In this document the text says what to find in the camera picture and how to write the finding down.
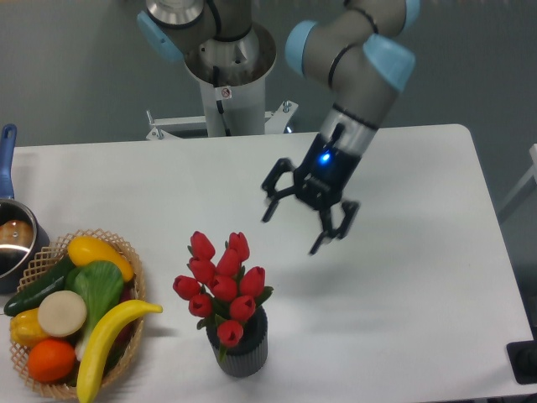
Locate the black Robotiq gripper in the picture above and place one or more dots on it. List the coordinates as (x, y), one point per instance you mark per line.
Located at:
(325, 176)

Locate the red tulip bouquet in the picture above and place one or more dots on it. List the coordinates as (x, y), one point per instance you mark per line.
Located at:
(223, 294)

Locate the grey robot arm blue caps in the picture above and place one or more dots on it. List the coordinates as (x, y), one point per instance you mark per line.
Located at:
(356, 56)

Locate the dark grey ribbed vase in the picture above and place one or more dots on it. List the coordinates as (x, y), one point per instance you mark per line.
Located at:
(250, 355)

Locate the green plastic bok choy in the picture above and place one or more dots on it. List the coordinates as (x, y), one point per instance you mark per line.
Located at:
(100, 285)

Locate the yellow plastic squash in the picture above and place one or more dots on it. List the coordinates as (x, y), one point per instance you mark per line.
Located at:
(83, 250)

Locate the black device at table edge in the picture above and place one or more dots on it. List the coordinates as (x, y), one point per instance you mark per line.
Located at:
(522, 358)

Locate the beige round slice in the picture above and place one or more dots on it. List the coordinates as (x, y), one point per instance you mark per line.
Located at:
(62, 313)

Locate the woven wicker basket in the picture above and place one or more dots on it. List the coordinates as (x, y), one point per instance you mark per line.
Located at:
(126, 346)

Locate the yellow plastic banana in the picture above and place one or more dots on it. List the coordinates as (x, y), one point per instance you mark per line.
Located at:
(94, 359)

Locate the green plastic cucumber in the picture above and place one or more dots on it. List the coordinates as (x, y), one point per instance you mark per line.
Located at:
(33, 294)

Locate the orange plastic fruit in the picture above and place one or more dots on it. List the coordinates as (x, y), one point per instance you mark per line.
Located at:
(51, 360)

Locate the yellow plastic bell pepper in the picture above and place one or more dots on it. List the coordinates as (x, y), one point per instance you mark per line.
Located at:
(25, 329)

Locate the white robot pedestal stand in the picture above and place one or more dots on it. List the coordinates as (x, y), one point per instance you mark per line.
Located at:
(231, 77)

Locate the blue handled saucepan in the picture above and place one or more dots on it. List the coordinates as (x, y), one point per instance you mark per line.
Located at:
(22, 237)

